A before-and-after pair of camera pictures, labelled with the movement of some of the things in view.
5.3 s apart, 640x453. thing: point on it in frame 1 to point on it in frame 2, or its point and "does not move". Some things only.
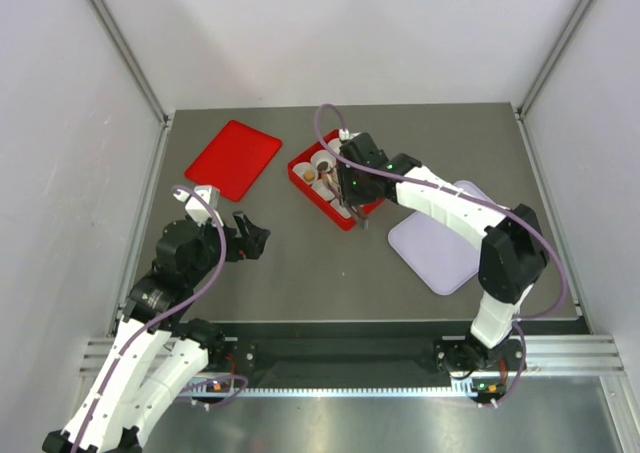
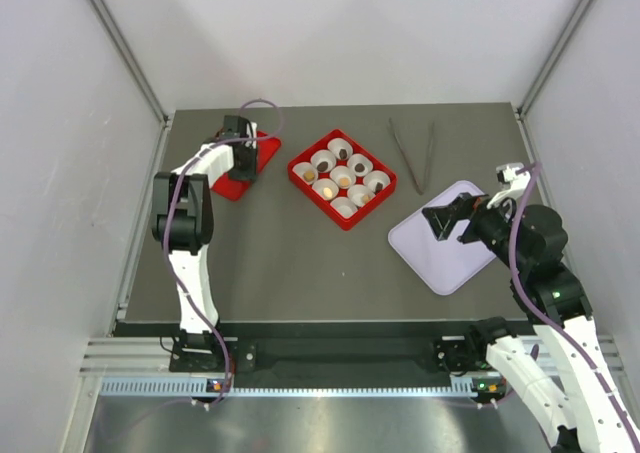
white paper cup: x=324 y=191 does not move
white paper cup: x=334 y=145 does not move
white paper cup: x=336 y=206 does not move
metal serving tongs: x=358 y=211 to x=418 y=186
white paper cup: x=301 y=167 does not move
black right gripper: x=344 y=173 to x=443 y=218
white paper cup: x=319 y=156 does not move
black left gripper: x=257 y=236 to x=248 y=173
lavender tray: x=444 y=259 does not move
